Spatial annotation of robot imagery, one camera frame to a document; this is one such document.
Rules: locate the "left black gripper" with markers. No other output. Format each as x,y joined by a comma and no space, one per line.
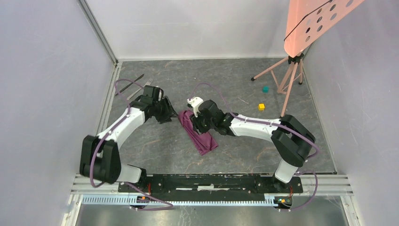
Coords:
169,110

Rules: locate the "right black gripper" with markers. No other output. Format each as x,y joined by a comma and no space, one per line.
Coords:
197,124

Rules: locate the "purple cloth napkin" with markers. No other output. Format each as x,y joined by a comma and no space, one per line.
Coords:
204,143

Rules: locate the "silver fork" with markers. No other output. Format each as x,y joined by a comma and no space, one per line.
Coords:
137,91

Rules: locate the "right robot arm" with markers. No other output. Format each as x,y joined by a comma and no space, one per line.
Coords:
292,140

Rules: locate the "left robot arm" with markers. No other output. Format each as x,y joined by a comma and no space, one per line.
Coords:
100,157

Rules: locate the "black knife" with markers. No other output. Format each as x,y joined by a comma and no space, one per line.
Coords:
124,88

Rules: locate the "yellow cube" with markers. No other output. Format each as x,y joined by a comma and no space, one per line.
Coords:
261,107

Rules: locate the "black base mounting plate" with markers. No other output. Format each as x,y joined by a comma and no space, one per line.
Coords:
216,187

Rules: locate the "pink music stand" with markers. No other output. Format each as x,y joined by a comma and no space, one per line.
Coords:
307,21

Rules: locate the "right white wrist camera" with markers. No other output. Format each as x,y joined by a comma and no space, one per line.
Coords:
195,103

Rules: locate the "aluminium frame rail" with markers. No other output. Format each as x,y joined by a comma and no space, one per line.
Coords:
116,66

